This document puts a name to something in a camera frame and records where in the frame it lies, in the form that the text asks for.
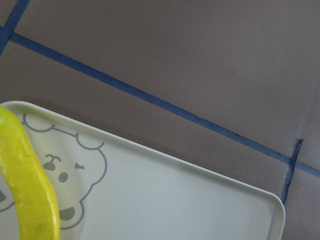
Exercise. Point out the white bear print tray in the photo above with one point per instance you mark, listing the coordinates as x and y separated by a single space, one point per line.
110 188

